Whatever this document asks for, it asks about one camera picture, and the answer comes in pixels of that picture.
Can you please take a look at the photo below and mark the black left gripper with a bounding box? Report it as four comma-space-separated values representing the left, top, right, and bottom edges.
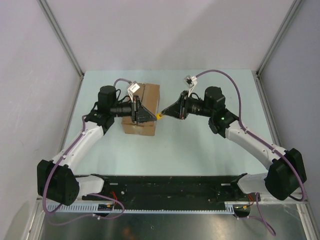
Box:
110, 95, 157, 124

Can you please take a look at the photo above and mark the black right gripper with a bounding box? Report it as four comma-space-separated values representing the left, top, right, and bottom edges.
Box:
162, 90, 214, 120

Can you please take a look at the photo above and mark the yellow utility knife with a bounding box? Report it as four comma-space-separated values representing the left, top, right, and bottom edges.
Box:
156, 112, 165, 121

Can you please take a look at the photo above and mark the brown cardboard express box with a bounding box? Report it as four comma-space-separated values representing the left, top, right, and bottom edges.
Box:
121, 83, 160, 136

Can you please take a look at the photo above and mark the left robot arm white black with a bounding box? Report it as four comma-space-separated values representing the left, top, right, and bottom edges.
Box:
37, 82, 157, 206

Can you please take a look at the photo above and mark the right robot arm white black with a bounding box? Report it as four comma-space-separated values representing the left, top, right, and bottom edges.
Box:
156, 86, 307, 201

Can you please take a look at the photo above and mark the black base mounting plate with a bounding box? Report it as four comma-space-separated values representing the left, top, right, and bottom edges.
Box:
82, 175, 257, 212

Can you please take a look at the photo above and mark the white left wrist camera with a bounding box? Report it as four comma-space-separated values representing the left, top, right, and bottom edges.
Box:
127, 81, 140, 102

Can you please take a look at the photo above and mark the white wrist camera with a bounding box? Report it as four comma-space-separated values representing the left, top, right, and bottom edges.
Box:
127, 81, 140, 102
184, 75, 198, 97

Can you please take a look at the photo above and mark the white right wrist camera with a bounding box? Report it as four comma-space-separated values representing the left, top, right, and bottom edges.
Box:
184, 75, 198, 97

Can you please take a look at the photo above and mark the grey slotted cable duct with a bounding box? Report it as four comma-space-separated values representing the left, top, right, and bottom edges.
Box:
45, 202, 236, 214

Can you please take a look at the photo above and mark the aluminium front rail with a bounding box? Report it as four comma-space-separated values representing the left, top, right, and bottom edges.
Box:
36, 182, 310, 204

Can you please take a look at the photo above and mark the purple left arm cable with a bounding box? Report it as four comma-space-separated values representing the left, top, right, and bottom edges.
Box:
42, 78, 126, 226

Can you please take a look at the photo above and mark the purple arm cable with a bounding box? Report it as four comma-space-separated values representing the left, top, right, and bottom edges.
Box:
194, 69, 308, 237
42, 78, 126, 226

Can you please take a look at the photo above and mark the left aluminium frame post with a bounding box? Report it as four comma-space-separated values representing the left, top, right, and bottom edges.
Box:
36, 0, 85, 78

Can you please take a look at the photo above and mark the aluminium frame post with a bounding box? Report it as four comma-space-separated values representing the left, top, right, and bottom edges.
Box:
255, 0, 305, 76
36, 0, 85, 78

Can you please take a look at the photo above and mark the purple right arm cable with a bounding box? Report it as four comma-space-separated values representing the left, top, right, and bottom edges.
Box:
194, 69, 308, 237

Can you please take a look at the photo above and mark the right aluminium frame post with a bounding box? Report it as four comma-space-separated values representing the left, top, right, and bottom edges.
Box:
255, 0, 305, 76

